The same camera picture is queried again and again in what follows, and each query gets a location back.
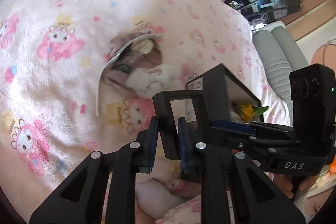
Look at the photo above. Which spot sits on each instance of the person's right hand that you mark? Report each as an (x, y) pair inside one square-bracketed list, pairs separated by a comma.
[(286, 186)]

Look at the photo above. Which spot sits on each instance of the mauve hand cream tube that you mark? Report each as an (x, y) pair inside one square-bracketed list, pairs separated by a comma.
[(137, 55)]

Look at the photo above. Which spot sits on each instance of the white plush bunny toy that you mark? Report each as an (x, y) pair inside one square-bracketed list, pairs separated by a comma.
[(146, 83)]

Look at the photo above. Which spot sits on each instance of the pink cartoon print blanket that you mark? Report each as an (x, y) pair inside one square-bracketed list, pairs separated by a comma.
[(55, 107)]

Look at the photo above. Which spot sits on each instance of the pink white plush pillow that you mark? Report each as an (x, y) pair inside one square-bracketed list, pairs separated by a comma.
[(175, 201)]

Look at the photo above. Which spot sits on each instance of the black box lid frame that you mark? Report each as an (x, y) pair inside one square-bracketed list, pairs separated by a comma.
[(178, 139)]

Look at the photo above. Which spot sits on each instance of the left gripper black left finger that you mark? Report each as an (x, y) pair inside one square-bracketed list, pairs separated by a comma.
[(102, 187)]

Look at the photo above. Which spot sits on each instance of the black cardboard storage box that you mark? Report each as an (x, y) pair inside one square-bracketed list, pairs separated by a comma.
[(223, 93)]

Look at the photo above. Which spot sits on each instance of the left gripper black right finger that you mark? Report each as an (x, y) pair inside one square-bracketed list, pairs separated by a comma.
[(234, 189)]

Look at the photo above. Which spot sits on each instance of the yellow flower toy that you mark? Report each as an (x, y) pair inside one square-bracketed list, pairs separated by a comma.
[(247, 112)]

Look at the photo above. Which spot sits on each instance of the grey ribbed chair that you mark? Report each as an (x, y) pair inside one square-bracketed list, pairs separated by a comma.
[(280, 55)]

